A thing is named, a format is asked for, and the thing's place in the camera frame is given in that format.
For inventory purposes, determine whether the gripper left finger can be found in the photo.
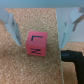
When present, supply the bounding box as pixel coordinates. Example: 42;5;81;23
0;7;23;47

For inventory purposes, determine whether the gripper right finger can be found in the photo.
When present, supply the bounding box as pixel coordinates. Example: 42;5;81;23
57;7;84;48

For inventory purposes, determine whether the pink block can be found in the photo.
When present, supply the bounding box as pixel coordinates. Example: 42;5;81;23
24;30;46;58

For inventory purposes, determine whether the white cabinet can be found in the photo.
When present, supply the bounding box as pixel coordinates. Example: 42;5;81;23
0;0;84;10

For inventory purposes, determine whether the white sliding door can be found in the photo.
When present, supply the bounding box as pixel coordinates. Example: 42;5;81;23
58;46;66;84

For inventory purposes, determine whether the black door handle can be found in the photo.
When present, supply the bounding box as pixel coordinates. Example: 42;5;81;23
61;49;84;75

